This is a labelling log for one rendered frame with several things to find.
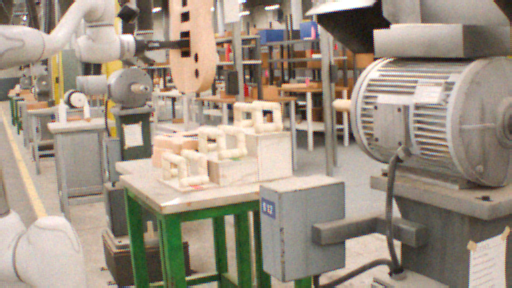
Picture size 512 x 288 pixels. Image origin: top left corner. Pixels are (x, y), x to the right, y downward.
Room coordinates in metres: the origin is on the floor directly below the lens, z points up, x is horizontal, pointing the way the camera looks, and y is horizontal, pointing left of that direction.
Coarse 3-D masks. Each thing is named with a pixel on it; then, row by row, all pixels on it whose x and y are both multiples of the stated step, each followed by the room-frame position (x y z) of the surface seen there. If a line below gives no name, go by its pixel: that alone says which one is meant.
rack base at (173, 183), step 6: (162, 180) 2.21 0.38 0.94; (174, 180) 2.20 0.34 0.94; (168, 186) 2.13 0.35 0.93; (174, 186) 2.09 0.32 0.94; (204, 186) 2.07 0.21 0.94; (210, 186) 2.07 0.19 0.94; (216, 186) 2.08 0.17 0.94; (180, 192) 2.02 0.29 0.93; (186, 192) 2.02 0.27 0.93; (192, 192) 2.03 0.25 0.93
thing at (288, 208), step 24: (264, 192) 1.21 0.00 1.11; (288, 192) 1.16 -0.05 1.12; (312, 192) 1.18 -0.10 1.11; (336, 192) 1.21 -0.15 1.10; (264, 216) 1.22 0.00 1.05; (288, 216) 1.16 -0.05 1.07; (312, 216) 1.18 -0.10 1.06; (336, 216) 1.21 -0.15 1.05; (264, 240) 1.22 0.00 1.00; (288, 240) 1.16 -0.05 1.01; (264, 264) 1.23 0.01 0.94; (288, 264) 1.16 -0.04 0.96; (312, 264) 1.18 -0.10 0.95; (336, 264) 1.21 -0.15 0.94; (384, 264) 1.13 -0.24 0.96
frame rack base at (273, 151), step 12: (252, 132) 2.27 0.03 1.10; (264, 132) 2.25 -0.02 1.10; (288, 132) 2.23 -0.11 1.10; (228, 144) 2.37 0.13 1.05; (252, 144) 2.19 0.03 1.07; (264, 144) 2.17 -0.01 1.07; (276, 144) 2.20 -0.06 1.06; (288, 144) 2.22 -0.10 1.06; (252, 156) 2.19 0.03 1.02; (264, 156) 2.17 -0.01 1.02; (276, 156) 2.20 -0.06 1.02; (288, 156) 2.22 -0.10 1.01; (264, 168) 2.17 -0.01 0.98; (276, 168) 2.20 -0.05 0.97; (288, 168) 2.22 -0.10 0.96; (264, 180) 2.17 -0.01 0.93
